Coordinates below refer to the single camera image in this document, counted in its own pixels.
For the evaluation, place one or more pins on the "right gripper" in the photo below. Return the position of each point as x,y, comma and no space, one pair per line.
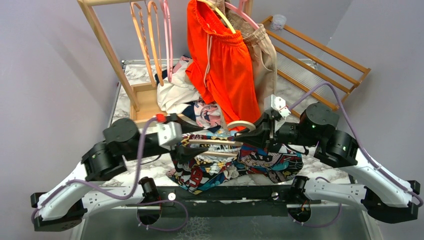
266,131

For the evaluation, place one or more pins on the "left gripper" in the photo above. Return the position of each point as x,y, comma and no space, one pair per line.
186,153

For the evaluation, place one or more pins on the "cream hanger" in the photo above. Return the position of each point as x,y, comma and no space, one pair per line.
239,123

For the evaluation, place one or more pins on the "comic print shorts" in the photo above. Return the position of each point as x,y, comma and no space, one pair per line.
201,173

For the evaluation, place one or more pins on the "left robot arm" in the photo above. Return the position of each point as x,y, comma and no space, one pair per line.
81,195

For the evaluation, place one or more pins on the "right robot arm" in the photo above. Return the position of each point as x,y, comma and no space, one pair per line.
377,192

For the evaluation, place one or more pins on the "beige shorts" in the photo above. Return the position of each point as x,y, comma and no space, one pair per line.
261,50

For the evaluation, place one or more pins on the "orange shorts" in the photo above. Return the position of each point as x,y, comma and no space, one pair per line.
221,68

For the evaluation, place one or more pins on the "pink hanger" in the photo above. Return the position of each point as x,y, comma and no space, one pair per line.
244,10
168,38

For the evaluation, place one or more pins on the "pink hanger right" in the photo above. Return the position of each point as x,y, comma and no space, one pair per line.
244,10

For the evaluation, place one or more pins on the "yellow hanger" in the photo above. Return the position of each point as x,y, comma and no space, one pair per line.
223,17

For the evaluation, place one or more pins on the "orange hanger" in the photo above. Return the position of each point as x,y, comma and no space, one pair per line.
149,36

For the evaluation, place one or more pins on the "light blue toy case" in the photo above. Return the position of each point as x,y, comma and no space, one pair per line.
222,133

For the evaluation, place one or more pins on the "pink white navy garment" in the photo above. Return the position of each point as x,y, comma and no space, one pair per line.
179,96

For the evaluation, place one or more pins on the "wooden clothes rack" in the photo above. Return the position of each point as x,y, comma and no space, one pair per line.
140,107

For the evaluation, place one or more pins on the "wooden slatted shelf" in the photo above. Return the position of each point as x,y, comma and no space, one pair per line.
303,62

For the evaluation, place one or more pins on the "clear plastic cup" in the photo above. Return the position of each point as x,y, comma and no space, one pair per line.
278,22

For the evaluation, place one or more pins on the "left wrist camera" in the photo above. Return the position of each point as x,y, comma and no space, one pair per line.
169,132

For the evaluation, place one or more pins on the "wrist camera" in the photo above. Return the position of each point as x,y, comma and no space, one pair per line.
169,132
276,107

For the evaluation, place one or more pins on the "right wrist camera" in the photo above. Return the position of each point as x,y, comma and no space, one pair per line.
276,107

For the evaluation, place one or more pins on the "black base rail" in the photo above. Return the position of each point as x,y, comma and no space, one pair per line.
234,201

